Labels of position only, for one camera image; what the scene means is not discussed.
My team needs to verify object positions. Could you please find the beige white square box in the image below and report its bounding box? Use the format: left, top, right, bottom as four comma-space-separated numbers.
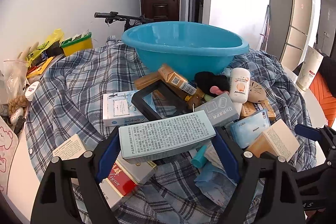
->
247, 120, 299, 161

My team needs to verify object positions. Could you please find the blue wet wipes pack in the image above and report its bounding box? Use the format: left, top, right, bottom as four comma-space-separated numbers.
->
230, 110, 270, 148

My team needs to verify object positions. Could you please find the red white cigarette box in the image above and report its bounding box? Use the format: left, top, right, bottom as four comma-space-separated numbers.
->
100, 153, 157, 211

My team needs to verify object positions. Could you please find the pale green printed box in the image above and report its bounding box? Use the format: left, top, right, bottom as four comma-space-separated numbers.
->
119, 110, 216, 164

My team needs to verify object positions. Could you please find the small white printed box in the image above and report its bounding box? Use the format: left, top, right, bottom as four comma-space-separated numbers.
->
52, 134, 87, 160

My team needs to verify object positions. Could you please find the light blue mask pack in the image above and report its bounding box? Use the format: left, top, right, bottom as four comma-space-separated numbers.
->
194, 162, 236, 208

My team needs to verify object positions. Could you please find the beige round vented disc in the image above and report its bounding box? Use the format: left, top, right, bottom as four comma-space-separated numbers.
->
248, 80, 266, 103

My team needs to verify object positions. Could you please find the yellow gold packet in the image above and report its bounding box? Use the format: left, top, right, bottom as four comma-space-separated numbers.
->
240, 100, 276, 122

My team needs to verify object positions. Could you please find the pink bear pouch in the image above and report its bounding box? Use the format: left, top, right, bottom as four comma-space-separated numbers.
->
0, 118, 18, 194

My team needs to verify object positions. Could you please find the white lotion bottle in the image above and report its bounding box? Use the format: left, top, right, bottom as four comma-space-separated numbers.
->
229, 68, 251, 103

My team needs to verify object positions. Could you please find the teal tube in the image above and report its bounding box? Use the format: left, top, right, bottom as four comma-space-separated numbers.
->
191, 145, 208, 169

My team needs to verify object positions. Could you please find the grey card sleeve box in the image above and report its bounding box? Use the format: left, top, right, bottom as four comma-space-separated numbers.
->
195, 93, 239, 127

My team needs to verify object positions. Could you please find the blue plaid cloth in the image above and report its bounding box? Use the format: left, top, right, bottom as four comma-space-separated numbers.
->
26, 40, 311, 223

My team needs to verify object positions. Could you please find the black plush toy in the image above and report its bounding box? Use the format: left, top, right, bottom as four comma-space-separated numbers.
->
194, 72, 230, 97

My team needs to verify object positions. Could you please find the white round jar lid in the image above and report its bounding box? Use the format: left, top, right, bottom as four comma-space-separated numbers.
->
25, 81, 40, 102

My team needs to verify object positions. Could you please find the white blue Raison box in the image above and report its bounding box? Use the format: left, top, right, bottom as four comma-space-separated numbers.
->
102, 90, 147, 127

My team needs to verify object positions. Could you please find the steel refrigerator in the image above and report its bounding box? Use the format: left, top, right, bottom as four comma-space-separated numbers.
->
266, 0, 312, 70

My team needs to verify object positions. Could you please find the yellow book stack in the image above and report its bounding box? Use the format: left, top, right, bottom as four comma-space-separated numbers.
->
26, 56, 55, 80

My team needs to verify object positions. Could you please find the clear zip bag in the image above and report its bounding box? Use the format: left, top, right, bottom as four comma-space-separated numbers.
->
2, 60, 28, 102

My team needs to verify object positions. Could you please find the beige stuffed animal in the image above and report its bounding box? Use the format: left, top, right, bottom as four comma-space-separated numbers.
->
18, 42, 39, 60

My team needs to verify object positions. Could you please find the blue plastic basin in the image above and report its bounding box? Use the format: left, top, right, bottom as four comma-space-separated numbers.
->
121, 21, 249, 81

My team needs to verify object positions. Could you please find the gold slim carton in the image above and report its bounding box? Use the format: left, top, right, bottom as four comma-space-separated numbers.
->
158, 64, 197, 96

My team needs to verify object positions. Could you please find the yellow green bin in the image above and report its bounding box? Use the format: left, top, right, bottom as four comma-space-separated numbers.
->
60, 32, 93, 56

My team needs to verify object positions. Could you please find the yellow plastic bag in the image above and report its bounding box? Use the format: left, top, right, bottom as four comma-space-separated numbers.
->
26, 28, 64, 66

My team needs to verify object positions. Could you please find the black bicycle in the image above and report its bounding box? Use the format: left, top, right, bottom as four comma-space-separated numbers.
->
94, 11, 154, 31

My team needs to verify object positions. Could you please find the black display frame case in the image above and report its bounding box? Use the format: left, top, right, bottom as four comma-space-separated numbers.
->
131, 80, 190, 121

